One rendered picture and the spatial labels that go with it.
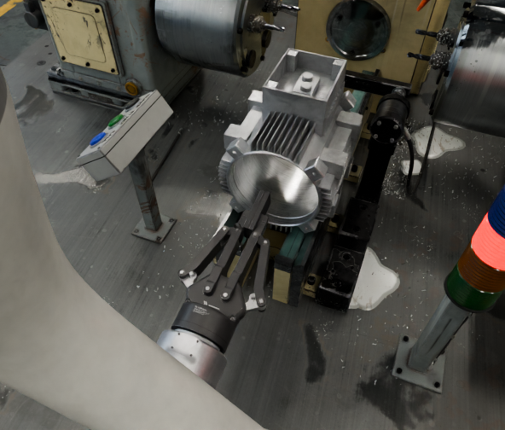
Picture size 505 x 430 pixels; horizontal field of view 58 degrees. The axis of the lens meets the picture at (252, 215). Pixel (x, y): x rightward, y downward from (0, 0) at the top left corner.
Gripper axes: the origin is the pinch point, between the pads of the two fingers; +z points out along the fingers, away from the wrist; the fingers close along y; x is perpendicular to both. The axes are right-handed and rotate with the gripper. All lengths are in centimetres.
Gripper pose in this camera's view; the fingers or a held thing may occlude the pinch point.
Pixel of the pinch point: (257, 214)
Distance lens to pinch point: 66.5
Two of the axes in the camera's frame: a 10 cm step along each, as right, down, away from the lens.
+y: -9.2, -2.9, 2.5
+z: 3.8, -7.9, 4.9
